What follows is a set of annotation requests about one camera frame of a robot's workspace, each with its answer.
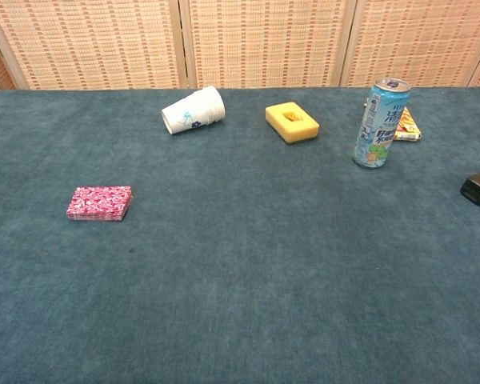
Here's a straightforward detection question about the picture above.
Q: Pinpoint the yellow sponge with hole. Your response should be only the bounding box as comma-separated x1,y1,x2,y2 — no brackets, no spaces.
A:
265,101,321,146

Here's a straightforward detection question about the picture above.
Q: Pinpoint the white paper cup blue print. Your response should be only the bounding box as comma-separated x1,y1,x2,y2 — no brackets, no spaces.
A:
161,85,226,136

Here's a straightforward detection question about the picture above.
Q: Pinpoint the light blue drink can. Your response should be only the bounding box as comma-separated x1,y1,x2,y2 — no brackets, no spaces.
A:
352,77,412,170

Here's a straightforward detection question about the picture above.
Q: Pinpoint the yellow red snack box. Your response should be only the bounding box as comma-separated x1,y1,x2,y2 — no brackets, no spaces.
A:
392,106,423,142

